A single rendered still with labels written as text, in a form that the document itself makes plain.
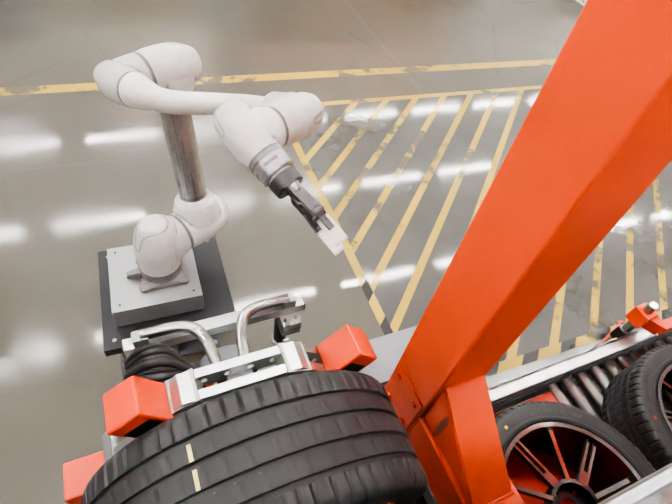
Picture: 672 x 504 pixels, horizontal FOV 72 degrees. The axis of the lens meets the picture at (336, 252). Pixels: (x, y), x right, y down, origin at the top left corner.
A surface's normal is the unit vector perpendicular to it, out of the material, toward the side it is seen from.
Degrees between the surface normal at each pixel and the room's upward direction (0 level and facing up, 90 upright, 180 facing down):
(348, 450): 22
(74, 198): 0
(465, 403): 36
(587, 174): 90
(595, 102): 90
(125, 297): 1
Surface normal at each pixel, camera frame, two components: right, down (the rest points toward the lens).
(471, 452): 0.34, -0.09
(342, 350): -0.54, -0.31
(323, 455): 0.36, -0.68
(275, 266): 0.15, -0.65
